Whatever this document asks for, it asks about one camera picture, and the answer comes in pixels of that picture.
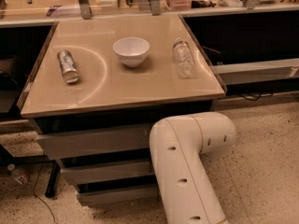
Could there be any grey bottom drawer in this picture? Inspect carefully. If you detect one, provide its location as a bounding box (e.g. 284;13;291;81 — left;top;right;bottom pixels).
77;184;158;206

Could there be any grey drawer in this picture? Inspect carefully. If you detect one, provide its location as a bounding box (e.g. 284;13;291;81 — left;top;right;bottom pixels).
77;184;158;206
36;123;150;160
61;159;153;185

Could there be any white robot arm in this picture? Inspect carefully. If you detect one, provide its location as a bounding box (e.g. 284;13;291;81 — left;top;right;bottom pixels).
149;112;236;224

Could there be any drawer cabinet with beige top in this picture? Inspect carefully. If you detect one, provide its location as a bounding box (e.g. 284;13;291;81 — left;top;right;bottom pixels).
18;15;225;195

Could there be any grey middle drawer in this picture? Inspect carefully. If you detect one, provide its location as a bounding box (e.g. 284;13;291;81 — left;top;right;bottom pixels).
61;159;153;185

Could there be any grey top drawer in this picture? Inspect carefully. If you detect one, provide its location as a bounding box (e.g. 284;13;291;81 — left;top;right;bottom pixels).
36;123;150;160

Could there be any clear plastic bottle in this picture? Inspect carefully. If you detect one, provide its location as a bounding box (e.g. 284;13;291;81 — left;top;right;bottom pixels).
173;38;195;78

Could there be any white ceramic bowl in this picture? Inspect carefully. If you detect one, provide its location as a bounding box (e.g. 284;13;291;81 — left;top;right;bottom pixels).
113;37;150;67

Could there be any silver metal can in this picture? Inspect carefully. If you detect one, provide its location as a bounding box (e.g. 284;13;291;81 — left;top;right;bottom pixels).
57;50;79;84

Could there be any grey horizontal beam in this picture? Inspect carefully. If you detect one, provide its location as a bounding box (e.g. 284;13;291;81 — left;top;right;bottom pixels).
211;58;299;85

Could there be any black table leg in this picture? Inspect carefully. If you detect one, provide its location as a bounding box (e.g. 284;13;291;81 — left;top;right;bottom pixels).
45;162;60;198

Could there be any small bottle on floor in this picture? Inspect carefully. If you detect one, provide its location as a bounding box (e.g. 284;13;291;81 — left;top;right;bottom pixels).
7;163;30;185

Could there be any black cable under beam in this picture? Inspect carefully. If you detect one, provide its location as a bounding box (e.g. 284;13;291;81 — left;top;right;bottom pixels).
237;91;275;102

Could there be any grey metal post left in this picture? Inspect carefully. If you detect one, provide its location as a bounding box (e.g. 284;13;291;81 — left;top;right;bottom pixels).
78;0;92;20

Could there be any black cable on floor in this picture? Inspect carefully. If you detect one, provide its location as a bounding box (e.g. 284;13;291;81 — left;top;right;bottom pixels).
32;163;58;224

